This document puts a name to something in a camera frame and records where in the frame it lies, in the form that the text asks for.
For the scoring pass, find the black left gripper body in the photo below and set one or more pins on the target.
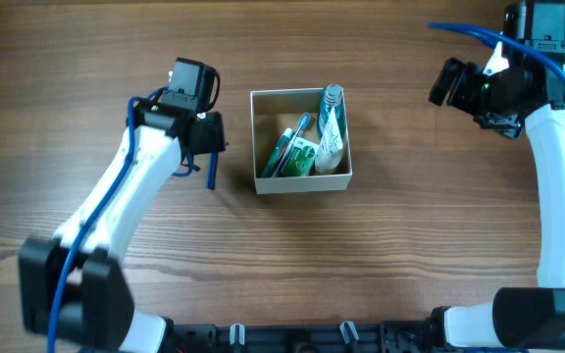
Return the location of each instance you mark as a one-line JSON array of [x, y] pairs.
[[209, 133]]

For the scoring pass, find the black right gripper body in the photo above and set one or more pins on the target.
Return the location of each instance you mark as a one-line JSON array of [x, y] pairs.
[[462, 86]]

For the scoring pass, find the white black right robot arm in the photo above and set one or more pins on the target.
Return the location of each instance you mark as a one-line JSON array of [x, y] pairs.
[[518, 318]]

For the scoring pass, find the teal mouthwash bottle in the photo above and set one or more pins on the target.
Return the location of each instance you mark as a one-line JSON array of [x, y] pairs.
[[332, 98]]

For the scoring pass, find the red green toothpaste tube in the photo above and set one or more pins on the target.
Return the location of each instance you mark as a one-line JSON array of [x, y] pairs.
[[277, 153]]

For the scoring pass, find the green white soap box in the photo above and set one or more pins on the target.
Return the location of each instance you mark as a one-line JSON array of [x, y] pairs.
[[301, 158]]

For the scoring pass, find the blue white toothbrush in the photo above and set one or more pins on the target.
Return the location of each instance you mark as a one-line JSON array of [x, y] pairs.
[[303, 122]]

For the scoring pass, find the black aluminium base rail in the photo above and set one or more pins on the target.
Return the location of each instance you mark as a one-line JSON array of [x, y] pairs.
[[385, 337]]

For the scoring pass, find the white cream tube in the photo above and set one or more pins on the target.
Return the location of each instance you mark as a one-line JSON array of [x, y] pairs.
[[330, 150]]

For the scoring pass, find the white open cardboard box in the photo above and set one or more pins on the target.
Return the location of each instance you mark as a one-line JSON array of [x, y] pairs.
[[274, 111]]

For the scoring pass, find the blue disposable razor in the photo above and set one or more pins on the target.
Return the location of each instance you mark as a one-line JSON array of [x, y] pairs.
[[212, 171]]

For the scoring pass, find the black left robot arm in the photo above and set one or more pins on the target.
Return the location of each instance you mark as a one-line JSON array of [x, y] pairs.
[[72, 285]]

